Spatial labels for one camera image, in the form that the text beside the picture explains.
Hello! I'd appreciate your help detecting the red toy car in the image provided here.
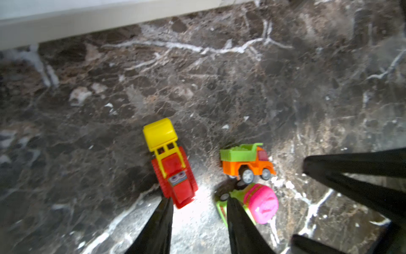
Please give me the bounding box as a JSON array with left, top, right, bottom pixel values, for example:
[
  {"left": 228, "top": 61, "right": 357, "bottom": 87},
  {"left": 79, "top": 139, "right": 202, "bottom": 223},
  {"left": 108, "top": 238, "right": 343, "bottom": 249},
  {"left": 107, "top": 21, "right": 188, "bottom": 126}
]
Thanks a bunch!
[{"left": 143, "top": 118, "right": 198, "bottom": 209}]

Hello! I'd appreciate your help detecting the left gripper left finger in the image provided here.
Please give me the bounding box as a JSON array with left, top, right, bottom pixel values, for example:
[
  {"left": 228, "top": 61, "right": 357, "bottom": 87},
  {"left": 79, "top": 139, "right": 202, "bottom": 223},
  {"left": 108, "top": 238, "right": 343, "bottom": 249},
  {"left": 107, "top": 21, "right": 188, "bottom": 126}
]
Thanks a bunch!
[{"left": 125, "top": 197, "right": 173, "bottom": 254}]

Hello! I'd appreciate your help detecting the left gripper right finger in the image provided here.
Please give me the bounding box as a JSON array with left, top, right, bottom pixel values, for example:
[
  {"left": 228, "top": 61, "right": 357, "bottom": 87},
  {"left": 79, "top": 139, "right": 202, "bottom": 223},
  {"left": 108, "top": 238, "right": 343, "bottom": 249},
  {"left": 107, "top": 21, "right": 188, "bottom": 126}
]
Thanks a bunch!
[{"left": 227, "top": 197, "right": 275, "bottom": 254}]

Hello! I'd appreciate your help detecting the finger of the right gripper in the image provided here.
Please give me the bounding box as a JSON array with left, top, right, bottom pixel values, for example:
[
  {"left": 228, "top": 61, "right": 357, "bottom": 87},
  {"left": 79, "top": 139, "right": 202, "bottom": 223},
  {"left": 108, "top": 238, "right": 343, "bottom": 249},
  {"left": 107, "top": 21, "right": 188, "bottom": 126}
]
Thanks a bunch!
[
  {"left": 290, "top": 235, "right": 345, "bottom": 254},
  {"left": 303, "top": 148, "right": 406, "bottom": 225}
]

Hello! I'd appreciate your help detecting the white two-tier shelf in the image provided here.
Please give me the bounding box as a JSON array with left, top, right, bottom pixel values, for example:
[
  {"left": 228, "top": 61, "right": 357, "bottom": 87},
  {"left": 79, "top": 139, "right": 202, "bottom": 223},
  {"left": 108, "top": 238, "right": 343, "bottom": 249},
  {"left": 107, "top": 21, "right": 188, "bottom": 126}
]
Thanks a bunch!
[{"left": 1, "top": 1, "right": 241, "bottom": 50}]

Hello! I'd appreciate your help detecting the orange green dump truck toy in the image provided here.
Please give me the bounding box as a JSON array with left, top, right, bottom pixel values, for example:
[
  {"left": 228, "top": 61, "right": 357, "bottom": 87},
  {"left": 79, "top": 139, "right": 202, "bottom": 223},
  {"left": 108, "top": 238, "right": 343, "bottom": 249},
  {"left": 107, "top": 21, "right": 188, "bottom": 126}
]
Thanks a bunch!
[{"left": 220, "top": 143, "right": 276, "bottom": 185}]

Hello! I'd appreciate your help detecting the green pink toy car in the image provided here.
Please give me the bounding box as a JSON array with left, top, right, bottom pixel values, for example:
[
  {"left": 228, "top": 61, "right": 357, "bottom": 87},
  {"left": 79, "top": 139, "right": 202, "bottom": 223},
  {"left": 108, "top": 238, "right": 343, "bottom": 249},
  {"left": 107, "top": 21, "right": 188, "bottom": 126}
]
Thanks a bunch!
[{"left": 216, "top": 181, "right": 279, "bottom": 225}]

